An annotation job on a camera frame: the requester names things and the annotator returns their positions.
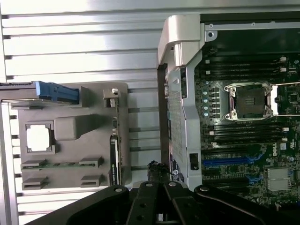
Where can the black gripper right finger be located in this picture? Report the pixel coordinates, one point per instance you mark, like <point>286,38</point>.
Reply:
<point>178,201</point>

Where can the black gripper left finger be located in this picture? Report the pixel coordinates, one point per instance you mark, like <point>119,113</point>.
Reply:
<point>145,201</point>

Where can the blue expansion slot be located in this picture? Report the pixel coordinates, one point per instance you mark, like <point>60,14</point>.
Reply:
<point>225,160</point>

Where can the open black PC case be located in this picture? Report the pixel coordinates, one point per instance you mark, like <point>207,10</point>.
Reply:
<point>187,131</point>

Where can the grey parts rack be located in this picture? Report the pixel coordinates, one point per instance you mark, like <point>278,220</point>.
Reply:
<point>89,150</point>

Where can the green RAM stick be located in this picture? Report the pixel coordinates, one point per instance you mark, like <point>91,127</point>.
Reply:
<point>63,164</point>

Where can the green motherboard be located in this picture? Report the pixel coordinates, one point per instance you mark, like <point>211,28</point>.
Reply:
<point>262,164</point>

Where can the CPU socket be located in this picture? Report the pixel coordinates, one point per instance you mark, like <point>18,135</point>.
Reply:
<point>248,100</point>

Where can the silver CPU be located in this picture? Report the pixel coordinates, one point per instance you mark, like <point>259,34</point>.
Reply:
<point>38,137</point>

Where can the hard disk in blue carrier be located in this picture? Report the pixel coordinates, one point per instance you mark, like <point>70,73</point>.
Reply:
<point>54,92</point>

